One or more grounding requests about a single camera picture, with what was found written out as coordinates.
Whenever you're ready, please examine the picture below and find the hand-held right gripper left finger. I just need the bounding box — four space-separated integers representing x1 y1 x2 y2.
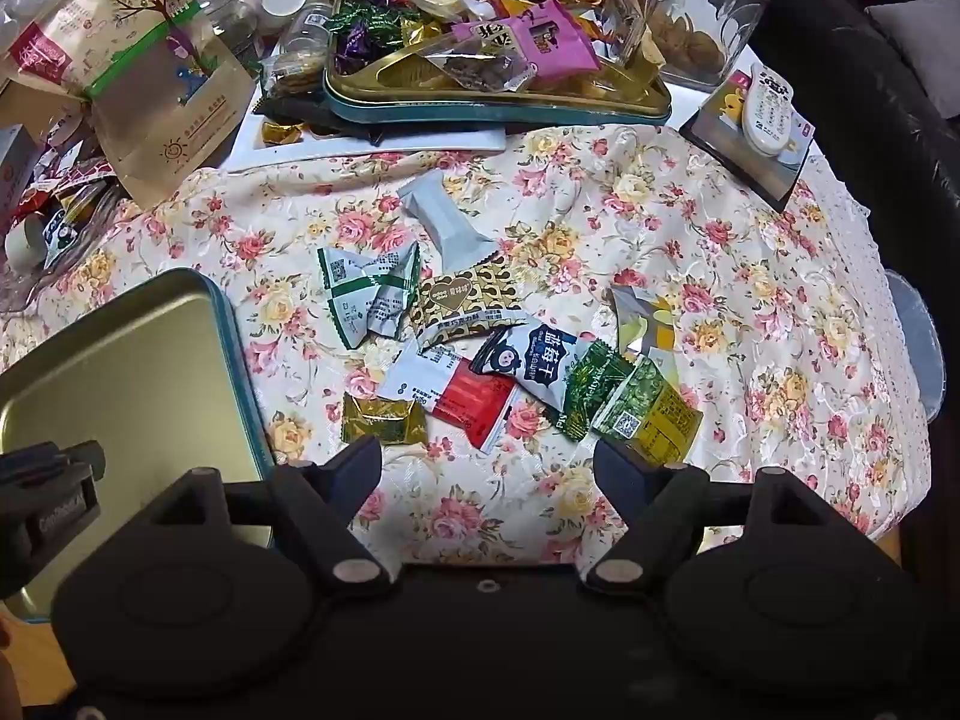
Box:
135 435 392 597

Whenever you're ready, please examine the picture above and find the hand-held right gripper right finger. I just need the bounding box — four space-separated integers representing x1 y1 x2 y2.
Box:
581 436 833 597

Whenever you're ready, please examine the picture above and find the green and yellow snack packet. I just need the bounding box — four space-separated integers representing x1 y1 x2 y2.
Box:
592 356 702 464

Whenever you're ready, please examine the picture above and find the green foil candy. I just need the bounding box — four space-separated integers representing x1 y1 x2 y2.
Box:
559 341 638 442

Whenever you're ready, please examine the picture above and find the red and white snack packet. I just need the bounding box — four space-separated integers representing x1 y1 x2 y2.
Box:
375 341 518 452

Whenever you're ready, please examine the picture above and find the blue and white snack packet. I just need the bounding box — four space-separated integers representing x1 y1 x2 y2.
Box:
471 322 593 413

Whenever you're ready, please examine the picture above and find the silver and yellow snack packet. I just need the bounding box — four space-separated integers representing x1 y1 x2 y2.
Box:
611 285 680 357

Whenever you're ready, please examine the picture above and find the gold and teal tin tray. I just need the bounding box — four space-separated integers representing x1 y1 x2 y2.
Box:
0 268 278 623

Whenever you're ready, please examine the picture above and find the white and green snack packet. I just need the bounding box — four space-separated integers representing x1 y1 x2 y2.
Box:
316 244 422 350

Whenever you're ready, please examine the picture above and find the leopard print snack packet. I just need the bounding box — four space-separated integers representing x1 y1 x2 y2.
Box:
411 255 526 350

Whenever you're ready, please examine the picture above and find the clear packet of dark snacks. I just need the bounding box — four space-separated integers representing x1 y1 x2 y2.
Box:
424 45 537 95

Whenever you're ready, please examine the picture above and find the floral tablecloth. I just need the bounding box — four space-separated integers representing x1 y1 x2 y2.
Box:
0 124 923 571

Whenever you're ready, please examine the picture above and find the grey snack packet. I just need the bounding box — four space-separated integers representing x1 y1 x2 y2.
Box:
396 170 497 272

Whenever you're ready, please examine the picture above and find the white tape roll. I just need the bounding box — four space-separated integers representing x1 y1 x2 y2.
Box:
4 214 53 271

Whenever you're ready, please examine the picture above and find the pile of mixed snack packets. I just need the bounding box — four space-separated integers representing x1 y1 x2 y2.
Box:
0 157 128 271

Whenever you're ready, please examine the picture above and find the picture card with yellow figure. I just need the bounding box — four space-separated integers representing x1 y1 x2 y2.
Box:
679 64 818 212

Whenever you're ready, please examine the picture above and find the grey cardboard box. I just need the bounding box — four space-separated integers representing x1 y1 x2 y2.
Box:
0 124 38 218

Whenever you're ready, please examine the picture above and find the large teal and gold tin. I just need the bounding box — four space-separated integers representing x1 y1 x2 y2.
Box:
322 0 672 126

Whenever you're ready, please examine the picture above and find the white remote control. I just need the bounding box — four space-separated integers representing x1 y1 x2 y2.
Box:
739 69 794 158

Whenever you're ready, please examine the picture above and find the clear jar of cookies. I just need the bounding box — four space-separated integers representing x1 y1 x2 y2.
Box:
259 4 335 98

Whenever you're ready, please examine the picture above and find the black sofa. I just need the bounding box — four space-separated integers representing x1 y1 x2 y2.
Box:
750 0 960 421

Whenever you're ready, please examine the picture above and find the pink snack packet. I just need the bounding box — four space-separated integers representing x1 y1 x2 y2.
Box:
450 0 601 91

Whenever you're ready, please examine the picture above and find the pile of foil candies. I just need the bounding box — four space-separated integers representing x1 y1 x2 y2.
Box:
330 0 451 76

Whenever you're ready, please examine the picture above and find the kraft paper bag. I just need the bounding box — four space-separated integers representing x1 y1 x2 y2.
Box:
7 0 256 211

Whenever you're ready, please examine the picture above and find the glass jar of walnuts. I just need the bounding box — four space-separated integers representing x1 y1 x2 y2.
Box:
600 0 773 91

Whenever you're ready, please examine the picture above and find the grey cushion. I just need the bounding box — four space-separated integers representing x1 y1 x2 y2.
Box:
866 0 960 102

